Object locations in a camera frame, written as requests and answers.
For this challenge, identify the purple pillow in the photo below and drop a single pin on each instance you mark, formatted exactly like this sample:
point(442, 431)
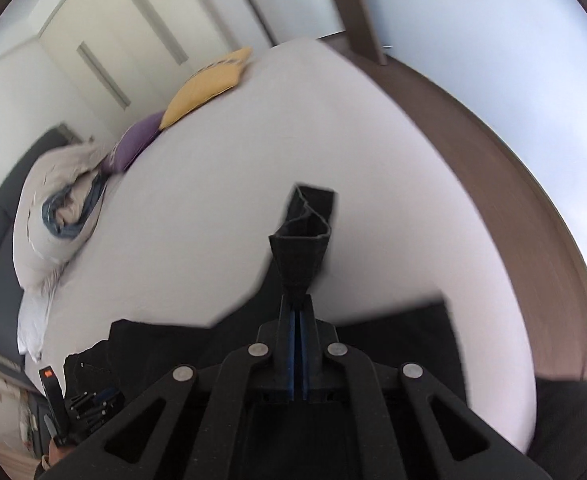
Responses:
point(132, 144)

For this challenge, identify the black pants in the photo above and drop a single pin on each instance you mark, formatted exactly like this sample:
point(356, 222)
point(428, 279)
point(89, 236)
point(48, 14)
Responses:
point(112, 373)

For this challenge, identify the grey upholstered headboard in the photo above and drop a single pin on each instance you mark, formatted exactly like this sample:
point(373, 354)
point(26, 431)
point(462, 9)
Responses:
point(10, 190)

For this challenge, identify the rolled beige duvet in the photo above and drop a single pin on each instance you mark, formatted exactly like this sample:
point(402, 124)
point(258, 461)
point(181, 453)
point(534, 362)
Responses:
point(57, 212)

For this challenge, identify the cream wardrobe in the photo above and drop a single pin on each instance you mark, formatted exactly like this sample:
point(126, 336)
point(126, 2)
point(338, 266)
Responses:
point(128, 58)

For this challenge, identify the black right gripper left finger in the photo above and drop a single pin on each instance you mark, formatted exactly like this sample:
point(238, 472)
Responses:
point(279, 373)

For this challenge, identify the dark brown door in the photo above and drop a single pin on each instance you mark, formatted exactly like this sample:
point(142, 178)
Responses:
point(360, 30)

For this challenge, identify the left hand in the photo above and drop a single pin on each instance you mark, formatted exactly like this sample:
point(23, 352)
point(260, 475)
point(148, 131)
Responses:
point(53, 456)

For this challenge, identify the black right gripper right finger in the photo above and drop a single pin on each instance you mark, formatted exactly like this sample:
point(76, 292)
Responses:
point(314, 376)

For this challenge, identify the yellow pillow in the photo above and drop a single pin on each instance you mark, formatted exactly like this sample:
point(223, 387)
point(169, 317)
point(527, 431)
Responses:
point(205, 85)

